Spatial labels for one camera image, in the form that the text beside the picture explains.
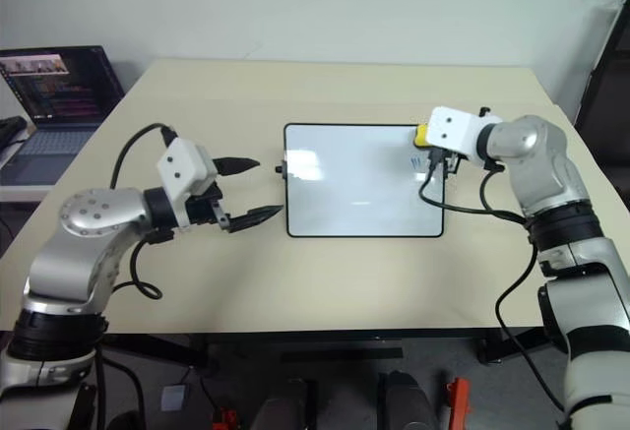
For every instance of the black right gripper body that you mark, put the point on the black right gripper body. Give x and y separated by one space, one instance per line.
452 162

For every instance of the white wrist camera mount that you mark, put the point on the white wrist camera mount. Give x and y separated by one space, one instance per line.
184 164
455 130

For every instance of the dark rounded shape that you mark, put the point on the dark rounded shape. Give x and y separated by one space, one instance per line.
408 400

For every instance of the orange red clamp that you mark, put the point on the orange red clamp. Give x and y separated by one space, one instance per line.
460 400

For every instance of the black device beside laptop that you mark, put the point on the black device beside laptop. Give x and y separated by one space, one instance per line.
10 132

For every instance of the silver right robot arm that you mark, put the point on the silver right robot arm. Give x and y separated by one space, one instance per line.
541 164

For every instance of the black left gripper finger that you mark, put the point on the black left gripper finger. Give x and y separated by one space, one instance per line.
233 165
253 217

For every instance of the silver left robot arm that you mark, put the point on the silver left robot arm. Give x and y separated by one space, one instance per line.
88 213

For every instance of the small grey foot pedal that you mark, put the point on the small grey foot pedal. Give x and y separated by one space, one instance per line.
175 397

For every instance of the open grey laptop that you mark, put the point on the open grey laptop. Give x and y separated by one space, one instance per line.
59 85

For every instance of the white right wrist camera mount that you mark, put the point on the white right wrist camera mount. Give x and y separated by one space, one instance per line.
455 130

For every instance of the black framed whiteboard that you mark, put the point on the black framed whiteboard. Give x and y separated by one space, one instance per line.
344 179

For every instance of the black table frame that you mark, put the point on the black table frame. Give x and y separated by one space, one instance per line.
492 346

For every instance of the yellow and black eraser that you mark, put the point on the yellow and black eraser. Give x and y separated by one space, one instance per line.
421 136

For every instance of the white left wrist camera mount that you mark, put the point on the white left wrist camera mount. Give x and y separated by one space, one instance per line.
184 164

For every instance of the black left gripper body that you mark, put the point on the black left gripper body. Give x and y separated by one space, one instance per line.
207 208

